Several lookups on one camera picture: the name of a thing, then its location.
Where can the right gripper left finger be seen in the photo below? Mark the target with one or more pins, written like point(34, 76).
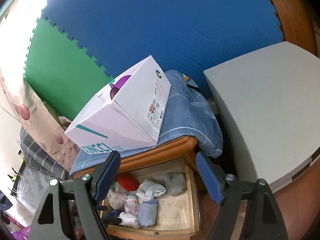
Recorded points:
point(52, 219)

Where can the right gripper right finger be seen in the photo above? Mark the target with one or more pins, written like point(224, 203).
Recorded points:
point(263, 219)

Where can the beige underwear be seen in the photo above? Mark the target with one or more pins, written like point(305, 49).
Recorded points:
point(117, 196)

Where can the white patterned underwear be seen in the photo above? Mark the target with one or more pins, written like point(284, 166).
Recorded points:
point(132, 205)

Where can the red underwear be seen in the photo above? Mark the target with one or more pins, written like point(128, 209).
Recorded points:
point(127, 181)

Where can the white grey underwear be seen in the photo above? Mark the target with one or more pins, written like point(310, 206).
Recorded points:
point(149, 190)

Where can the plaid grey bedding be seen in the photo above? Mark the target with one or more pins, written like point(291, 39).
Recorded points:
point(36, 158)

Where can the wooden nightstand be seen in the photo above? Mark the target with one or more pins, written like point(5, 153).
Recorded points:
point(182, 147)

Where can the floral beige curtain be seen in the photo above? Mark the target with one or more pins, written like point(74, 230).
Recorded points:
point(39, 123)

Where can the blue checked cloth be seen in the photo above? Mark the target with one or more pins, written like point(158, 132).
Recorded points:
point(188, 113)

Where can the white XINCCI shoe box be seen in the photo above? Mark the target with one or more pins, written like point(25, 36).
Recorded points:
point(131, 120)

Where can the green foam mat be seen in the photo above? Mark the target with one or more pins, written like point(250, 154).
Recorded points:
point(61, 73)

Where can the blue foam mat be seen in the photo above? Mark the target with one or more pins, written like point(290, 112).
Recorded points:
point(189, 36)

